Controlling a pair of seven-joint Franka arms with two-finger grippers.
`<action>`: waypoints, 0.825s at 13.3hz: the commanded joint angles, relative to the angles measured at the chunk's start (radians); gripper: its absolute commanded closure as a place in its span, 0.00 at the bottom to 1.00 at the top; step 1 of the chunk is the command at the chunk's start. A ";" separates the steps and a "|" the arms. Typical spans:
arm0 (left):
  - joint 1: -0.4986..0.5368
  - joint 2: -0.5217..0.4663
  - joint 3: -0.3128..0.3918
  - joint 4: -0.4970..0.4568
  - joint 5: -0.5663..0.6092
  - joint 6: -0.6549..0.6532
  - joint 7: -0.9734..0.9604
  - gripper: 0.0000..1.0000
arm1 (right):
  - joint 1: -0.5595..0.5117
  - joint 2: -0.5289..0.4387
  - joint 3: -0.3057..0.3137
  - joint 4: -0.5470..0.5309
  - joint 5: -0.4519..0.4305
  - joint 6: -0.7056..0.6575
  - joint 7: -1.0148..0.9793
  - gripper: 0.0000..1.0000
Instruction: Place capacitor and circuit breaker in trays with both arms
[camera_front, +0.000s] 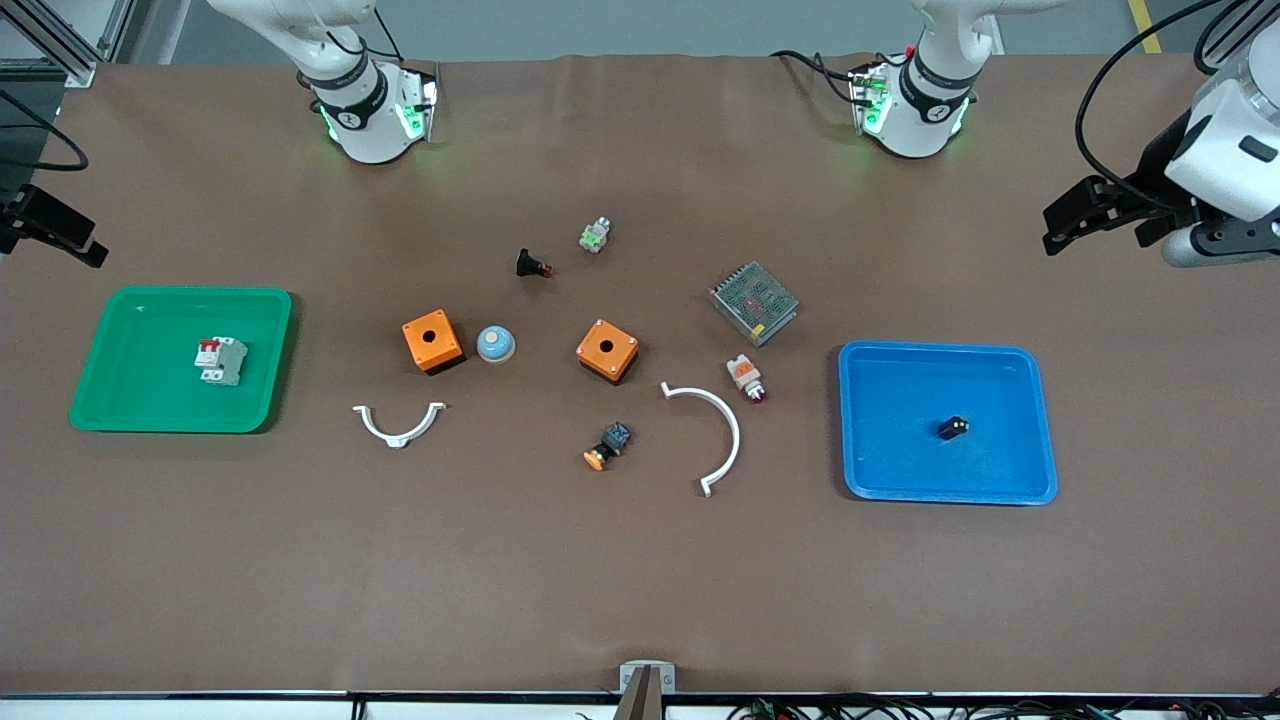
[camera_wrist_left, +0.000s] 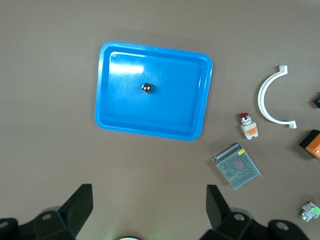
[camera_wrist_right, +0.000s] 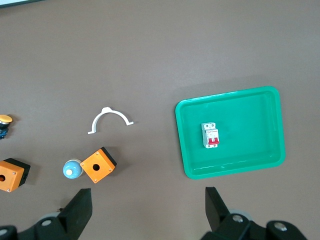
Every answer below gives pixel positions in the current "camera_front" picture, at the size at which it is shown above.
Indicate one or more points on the white table edge rail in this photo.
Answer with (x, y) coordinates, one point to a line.
(200, 708)

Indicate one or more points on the small green indicator light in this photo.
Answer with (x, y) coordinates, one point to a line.
(596, 236)

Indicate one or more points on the yellow mushroom push button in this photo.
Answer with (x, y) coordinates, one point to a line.
(608, 447)

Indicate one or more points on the aluminium frame profile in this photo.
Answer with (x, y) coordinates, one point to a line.
(60, 50)

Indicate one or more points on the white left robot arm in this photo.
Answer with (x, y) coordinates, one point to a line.
(920, 110)

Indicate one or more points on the red indicator light orange body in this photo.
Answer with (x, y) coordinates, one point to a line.
(745, 375)

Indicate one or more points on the black switch with red tip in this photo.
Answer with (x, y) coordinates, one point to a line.
(528, 263)

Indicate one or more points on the metal mesh power supply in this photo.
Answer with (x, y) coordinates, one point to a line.
(755, 303)

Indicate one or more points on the orange button box with hole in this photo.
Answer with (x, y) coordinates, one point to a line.
(600, 345)
(440, 335)

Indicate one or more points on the dark cylindrical capacitor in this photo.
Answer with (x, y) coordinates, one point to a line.
(953, 428)

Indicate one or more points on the green plastic tray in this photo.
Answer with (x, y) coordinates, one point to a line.
(150, 400)

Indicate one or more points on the large white pipe clamp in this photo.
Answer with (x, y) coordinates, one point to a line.
(735, 430)

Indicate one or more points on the blue dome buzzer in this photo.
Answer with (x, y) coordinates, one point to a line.
(495, 345)

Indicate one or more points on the grey metal bracket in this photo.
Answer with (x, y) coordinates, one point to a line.
(630, 675)

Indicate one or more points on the blue plastic tray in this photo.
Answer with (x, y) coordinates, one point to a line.
(900, 450)

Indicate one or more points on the dark tapered post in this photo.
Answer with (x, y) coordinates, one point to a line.
(640, 700)

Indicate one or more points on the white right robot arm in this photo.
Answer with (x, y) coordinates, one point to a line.
(365, 120)

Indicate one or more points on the white circuit breaker red switches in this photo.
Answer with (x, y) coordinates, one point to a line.
(222, 362)

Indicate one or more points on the small white pipe clamp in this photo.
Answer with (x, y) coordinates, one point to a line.
(398, 438)

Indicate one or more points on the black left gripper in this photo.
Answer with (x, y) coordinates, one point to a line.
(1157, 166)

